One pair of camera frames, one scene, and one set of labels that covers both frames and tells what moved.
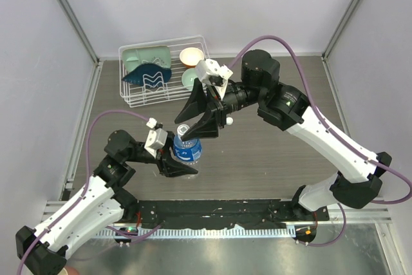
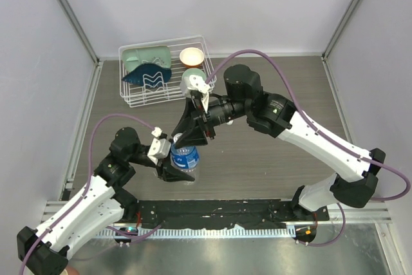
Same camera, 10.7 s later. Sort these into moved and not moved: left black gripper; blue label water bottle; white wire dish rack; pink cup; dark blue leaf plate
Moved: left black gripper
Not moved: pink cup; blue label water bottle; white wire dish rack; dark blue leaf plate
